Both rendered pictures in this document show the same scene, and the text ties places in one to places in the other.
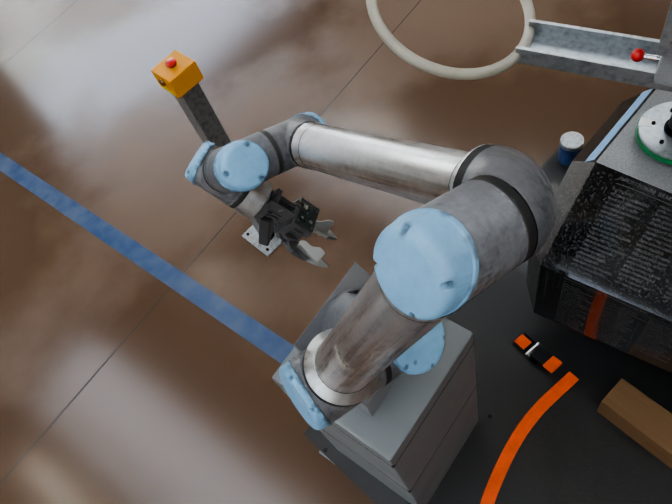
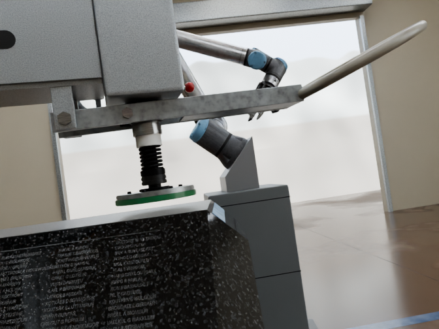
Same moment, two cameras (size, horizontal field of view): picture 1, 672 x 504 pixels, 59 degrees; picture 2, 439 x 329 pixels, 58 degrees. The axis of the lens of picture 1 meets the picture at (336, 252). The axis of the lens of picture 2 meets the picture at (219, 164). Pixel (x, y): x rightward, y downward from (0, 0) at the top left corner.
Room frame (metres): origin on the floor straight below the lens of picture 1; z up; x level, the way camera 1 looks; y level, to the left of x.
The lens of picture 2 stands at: (1.54, -1.89, 0.95)
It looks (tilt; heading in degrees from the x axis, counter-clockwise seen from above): 1 degrees up; 118
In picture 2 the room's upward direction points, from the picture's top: 8 degrees counter-clockwise
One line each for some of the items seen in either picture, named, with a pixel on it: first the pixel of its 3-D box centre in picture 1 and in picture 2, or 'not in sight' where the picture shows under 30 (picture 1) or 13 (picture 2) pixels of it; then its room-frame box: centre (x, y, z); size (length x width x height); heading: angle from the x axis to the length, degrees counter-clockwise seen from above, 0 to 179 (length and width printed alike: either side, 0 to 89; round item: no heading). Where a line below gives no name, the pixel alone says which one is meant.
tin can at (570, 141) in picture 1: (570, 149); not in sight; (1.52, -1.17, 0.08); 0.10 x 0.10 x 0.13
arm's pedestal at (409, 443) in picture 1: (391, 402); (253, 267); (0.64, 0.02, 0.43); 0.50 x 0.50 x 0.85; 34
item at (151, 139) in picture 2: not in sight; (148, 140); (0.87, -1.02, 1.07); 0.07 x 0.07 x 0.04
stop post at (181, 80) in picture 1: (229, 163); not in sight; (1.81, 0.27, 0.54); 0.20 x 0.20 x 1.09; 27
